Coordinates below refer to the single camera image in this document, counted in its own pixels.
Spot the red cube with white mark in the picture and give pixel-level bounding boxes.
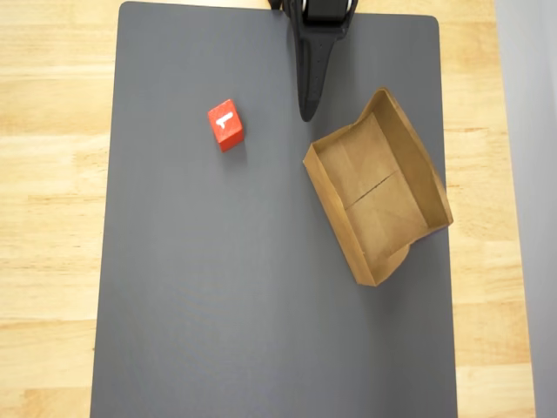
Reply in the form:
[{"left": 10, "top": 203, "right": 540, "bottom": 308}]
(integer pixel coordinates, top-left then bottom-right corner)
[{"left": 206, "top": 98, "right": 245, "bottom": 153}]

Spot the brown cardboard tray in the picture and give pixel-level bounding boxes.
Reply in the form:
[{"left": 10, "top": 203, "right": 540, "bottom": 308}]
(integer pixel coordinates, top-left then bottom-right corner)
[{"left": 302, "top": 87, "right": 454, "bottom": 287}]

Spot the grey rectangular mat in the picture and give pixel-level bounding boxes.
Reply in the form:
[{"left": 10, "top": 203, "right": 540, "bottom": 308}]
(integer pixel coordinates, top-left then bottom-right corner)
[{"left": 90, "top": 1, "right": 459, "bottom": 418}]

